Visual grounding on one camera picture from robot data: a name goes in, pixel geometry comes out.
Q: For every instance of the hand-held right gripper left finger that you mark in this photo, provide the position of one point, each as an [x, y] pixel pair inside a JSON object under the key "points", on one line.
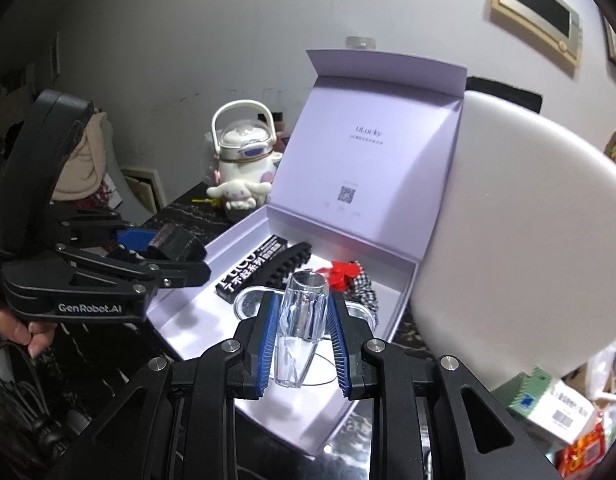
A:
{"points": [[268, 340]]}

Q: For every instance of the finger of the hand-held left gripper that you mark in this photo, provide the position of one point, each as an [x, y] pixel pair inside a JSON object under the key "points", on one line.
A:
{"points": [[135, 239], [183, 272]]}

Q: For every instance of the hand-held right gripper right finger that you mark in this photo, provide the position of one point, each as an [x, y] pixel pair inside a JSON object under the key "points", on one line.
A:
{"points": [[338, 350]]}

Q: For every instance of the dark grey square hair clip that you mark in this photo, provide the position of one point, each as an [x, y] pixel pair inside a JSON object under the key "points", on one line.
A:
{"points": [[180, 245]]}

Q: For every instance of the clear plastic bottle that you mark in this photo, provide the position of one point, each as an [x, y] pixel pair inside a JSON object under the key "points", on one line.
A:
{"points": [[300, 325]]}

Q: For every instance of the silver rimmed eyeglasses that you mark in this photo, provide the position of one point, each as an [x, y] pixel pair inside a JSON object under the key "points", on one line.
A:
{"points": [[250, 305]]}

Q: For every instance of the black printed long box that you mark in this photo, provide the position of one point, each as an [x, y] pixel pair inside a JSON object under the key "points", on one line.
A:
{"points": [[248, 267]]}

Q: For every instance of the red hair clip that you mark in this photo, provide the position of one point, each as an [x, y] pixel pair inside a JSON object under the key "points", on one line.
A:
{"points": [[340, 272]]}

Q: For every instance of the black hair claw clip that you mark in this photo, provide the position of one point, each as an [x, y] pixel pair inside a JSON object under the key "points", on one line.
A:
{"points": [[288, 262]]}

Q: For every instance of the lavender gift box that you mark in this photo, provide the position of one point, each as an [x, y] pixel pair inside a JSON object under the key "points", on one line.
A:
{"points": [[378, 170]]}

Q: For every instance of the person's left hand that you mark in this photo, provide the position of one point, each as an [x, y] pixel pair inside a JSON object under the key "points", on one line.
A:
{"points": [[38, 335]]}

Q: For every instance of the red plaid scarf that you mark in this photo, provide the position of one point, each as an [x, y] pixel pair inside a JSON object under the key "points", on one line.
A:
{"points": [[103, 195]]}

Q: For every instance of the grey chair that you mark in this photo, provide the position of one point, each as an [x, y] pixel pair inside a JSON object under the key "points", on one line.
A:
{"points": [[115, 185]]}

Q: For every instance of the yellow green small stick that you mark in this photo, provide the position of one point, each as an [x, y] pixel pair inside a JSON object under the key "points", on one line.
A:
{"points": [[208, 201]]}

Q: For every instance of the beige cloth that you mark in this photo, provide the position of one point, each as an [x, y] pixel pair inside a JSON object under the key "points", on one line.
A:
{"points": [[83, 170]]}

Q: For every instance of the white plush dog toy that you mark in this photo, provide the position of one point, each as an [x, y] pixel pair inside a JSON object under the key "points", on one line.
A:
{"points": [[238, 192]]}

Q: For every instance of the white kettle-shaped bottle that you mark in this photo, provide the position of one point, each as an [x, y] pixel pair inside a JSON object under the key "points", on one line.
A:
{"points": [[243, 140]]}

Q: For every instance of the white foam block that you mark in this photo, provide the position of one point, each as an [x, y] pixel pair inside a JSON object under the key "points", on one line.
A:
{"points": [[513, 235]]}

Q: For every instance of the green white medicine box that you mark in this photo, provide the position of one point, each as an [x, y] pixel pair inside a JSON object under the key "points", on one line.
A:
{"points": [[563, 410]]}

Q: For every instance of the red yellow printed packet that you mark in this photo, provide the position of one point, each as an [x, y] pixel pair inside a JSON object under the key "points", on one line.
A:
{"points": [[585, 452]]}

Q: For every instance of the clear jar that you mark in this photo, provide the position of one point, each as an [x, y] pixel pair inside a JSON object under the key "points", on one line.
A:
{"points": [[360, 43]]}

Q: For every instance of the black device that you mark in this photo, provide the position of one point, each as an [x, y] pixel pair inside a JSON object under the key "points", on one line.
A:
{"points": [[508, 92]]}

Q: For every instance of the beige wall panel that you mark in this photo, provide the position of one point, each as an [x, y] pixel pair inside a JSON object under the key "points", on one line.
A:
{"points": [[148, 190]]}

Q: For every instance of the wood-framed wall display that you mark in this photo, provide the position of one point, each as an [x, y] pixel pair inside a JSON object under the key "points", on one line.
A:
{"points": [[538, 0]]}

